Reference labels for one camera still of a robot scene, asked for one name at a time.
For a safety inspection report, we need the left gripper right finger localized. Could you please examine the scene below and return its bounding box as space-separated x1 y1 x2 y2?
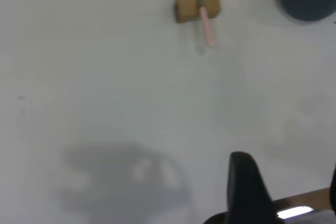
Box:
329 165 336 210

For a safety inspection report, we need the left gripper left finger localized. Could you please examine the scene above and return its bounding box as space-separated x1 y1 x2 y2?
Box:
227 151 278 224

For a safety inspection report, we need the pink handled metal spoon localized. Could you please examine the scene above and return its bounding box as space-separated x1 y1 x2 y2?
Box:
192 0 217 48

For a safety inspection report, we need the arched wooden block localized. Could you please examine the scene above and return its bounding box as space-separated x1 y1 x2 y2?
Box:
175 0 221 24

